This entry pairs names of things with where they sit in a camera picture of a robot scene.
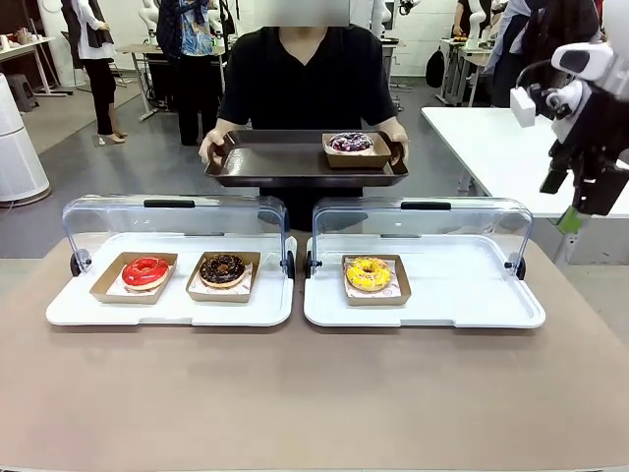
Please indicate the person's right hand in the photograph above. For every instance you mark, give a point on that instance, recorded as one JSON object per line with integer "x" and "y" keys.
{"x": 209, "y": 145}

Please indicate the red glazed donut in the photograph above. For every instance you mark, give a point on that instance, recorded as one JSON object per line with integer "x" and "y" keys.
{"x": 145, "y": 273}

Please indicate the cardboard box of yellow donut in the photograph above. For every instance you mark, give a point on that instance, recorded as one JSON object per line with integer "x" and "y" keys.
{"x": 403, "y": 295}

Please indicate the person's right forearm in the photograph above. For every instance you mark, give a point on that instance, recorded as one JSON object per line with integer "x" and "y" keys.
{"x": 231, "y": 124}

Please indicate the grey plastic stool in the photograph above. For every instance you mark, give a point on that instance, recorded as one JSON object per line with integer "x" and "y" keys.
{"x": 22, "y": 91}

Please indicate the wooden top background desk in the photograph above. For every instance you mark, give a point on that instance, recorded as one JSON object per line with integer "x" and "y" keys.
{"x": 132, "y": 49}

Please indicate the printed paper liner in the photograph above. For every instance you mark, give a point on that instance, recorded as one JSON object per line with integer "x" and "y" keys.
{"x": 390, "y": 294}
{"x": 245, "y": 285}
{"x": 118, "y": 292}

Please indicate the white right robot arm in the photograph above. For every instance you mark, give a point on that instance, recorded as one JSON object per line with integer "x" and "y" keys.
{"x": 614, "y": 64}

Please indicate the chocolate sprinkled donut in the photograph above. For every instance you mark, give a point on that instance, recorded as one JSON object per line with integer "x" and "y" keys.
{"x": 221, "y": 269}

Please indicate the clothes rack with dark coats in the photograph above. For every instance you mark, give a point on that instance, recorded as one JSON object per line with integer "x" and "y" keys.
{"x": 540, "y": 44}

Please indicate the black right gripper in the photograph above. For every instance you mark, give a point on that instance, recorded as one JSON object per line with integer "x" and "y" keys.
{"x": 602, "y": 182}

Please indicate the black backpack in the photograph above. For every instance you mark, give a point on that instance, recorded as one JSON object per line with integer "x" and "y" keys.
{"x": 435, "y": 69}

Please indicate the cardboard box of chocolate donut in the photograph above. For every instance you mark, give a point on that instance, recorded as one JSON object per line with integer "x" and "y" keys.
{"x": 196, "y": 295}

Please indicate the white side table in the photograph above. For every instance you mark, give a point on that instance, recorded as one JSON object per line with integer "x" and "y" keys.
{"x": 481, "y": 147}

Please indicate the yellow sprinkled donut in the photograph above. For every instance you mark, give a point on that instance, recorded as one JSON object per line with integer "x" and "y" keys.
{"x": 368, "y": 275}

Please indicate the person in black shirt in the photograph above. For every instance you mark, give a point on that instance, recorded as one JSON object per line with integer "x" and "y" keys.
{"x": 304, "y": 83}

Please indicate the person's left hand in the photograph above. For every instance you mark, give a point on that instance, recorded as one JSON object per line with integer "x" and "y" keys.
{"x": 403, "y": 140}

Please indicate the cardboard box of red donut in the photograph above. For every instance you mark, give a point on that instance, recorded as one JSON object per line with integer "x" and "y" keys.
{"x": 105, "y": 290}

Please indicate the purple glazed donut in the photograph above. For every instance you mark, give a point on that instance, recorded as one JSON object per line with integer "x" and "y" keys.
{"x": 350, "y": 142}

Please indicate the person in blue patterned shirt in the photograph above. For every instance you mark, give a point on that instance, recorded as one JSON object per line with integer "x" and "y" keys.
{"x": 194, "y": 39}

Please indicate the dark brown serving tray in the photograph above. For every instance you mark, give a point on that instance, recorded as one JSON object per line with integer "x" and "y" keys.
{"x": 275, "y": 157}

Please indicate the white air purifier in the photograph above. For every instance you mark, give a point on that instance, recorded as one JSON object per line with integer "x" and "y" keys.
{"x": 19, "y": 147}

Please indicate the person's left forearm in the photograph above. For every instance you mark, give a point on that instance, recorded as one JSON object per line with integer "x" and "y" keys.
{"x": 388, "y": 124}

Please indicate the clear plastic tray lid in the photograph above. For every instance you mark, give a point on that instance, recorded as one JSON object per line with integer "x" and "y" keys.
{"x": 221, "y": 216}
{"x": 467, "y": 218}

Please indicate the white display tray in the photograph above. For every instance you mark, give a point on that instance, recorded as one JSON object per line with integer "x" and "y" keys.
{"x": 467, "y": 305}
{"x": 221, "y": 310}

